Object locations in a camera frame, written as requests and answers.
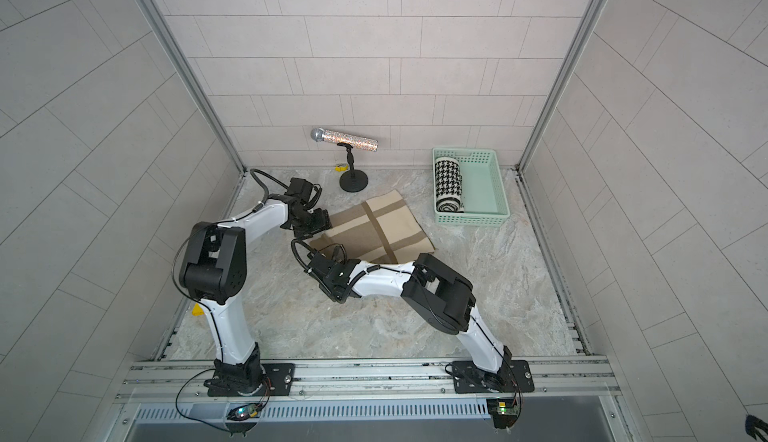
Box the left green circuit board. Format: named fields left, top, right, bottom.
left=226, top=403, right=263, bottom=422

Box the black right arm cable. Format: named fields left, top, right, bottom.
left=290, top=238, right=421, bottom=299

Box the black microphone stand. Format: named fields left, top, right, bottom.
left=338, top=143, right=369, bottom=193

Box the black white houndstooth scarf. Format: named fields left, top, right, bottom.
left=434, top=157, right=464, bottom=213

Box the aluminium corner post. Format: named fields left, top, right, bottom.
left=135, top=0, right=247, bottom=174
left=517, top=0, right=608, bottom=174

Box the right green circuit board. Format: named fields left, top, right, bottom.
left=486, top=399, right=521, bottom=429

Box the aluminium corner post left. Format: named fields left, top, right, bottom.
left=135, top=0, right=247, bottom=174

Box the aluminium corner post right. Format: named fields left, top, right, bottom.
left=517, top=0, right=608, bottom=174

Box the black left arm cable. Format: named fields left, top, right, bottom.
left=249, top=168, right=289, bottom=212

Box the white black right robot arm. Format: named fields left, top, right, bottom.
left=302, top=251, right=522, bottom=394

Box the mint green plastic basket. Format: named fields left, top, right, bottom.
left=432, top=147, right=510, bottom=227

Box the green circuit board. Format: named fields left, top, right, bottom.
left=226, top=403, right=263, bottom=422
left=486, top=399, right=521, bottom=429

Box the brown beige plaid blanket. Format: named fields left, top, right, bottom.
left=309, top=190, right=435, bottom=265

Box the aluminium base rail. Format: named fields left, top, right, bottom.
left=115, top=356, right=621, bottom=424

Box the glitter microphone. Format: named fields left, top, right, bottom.
left=310, top=128, right=379, bottom=152

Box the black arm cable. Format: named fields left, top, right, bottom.
left=290, top=238, right=421, bottom=299
left=249, top=168, right=289, bottom=212

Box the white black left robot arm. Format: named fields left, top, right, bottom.
left=175, top=170, right=330, bottom=396

